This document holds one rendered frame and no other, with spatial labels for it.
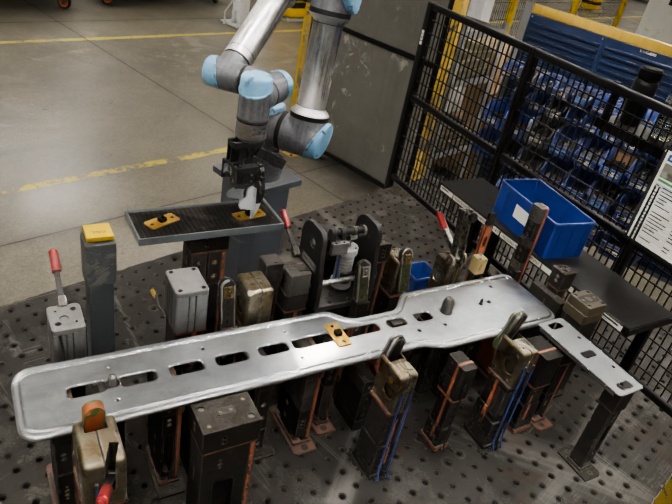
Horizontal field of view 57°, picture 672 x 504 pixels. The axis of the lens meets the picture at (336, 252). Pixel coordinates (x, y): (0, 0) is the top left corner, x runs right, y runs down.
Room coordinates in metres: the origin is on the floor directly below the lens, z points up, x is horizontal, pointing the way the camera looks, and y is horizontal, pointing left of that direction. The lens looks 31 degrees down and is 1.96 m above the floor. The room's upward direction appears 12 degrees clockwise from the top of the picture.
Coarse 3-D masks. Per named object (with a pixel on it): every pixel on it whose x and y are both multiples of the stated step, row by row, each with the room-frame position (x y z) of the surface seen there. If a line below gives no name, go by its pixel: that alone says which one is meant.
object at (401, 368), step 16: (384, 368) 1.08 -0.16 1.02; (400, 368) 1.07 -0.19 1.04; (384, 384) 1.07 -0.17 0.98; (400, 384) 1.03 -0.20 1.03; (384, 400) 1.06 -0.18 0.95; (400, 400) 1.03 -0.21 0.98; (368, 416) 1.09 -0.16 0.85; (384, 416) 1.05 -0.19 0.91; (400, 416) 1.06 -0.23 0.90; (368, 432) 1.08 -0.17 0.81; (384, 432) 1.04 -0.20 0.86; (352, 448) 1.12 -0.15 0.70; (368, 448) 1.06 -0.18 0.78; (384, 448) 1.05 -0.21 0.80; (368, 464) 1.06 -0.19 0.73; (384, 464) 1.06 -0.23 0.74
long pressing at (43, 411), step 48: (432, 288) 1.48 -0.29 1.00; (480, 288) 1.54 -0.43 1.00; (192, 336) 1.08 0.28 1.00; (240, 336) 1.11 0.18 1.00; (288, 336) 1.15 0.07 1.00; (384, 336) 1.22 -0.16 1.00; (432, 336) 1.26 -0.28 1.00; (480, 336) 1.31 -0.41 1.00; (48, 384) 0.85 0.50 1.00; (144, 384) 0.91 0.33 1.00; (192, 384) 0.93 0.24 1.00; (240, 384) 0.96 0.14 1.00; (48, 432) 0.75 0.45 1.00
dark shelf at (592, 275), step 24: (456, 192) 2.11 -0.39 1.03; (480, 192) 2.15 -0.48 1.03; (480, 216) 1.97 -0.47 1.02; (504, 240) 1.86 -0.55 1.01; (552, 264) 1.71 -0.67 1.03; (576, 264) 1.75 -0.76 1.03; (600, 264) 1.78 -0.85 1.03; (576, 288) 1.60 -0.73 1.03; (600, 288) 1.63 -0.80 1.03; (624, 288) 1.66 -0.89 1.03; (624, 312) 1.52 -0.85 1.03; (648, 312) 1.55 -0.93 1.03; (624, 336) 1.44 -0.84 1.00
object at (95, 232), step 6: (84, 228) 1.18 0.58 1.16; (90, 228) 1.19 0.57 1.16; (96, 228) 1.19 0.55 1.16; (102, 228) 1.20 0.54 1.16; (108, 228) 1.20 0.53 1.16; (84, 234) 1.17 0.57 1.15; (90, 234) 1.17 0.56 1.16; (96, 234) 1.17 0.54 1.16; (102, 234) 1.18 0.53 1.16; (108, 234) 1.18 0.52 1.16; (90, 240) 1.15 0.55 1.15; (96, 240) 1.16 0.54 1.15; (102, 240) 1.17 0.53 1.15
